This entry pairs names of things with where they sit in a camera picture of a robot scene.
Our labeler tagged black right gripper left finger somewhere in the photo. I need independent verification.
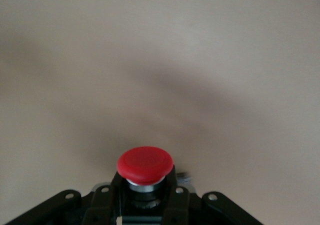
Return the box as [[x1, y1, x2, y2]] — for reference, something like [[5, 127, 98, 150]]
[[4, 171, 126, 225]]

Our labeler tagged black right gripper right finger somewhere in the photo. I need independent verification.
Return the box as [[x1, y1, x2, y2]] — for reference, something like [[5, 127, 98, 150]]
[[162, 169, 263, 225]]

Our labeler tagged red push button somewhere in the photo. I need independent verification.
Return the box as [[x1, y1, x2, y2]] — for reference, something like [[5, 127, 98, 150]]
[[116, 146, 193, 208]]

